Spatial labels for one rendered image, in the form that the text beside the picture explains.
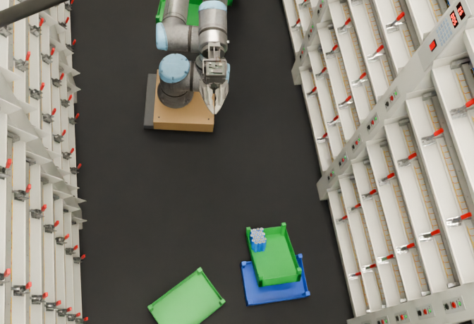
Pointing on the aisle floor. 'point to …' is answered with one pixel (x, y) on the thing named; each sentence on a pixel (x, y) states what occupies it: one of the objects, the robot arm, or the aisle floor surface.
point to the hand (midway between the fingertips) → (214, 111)
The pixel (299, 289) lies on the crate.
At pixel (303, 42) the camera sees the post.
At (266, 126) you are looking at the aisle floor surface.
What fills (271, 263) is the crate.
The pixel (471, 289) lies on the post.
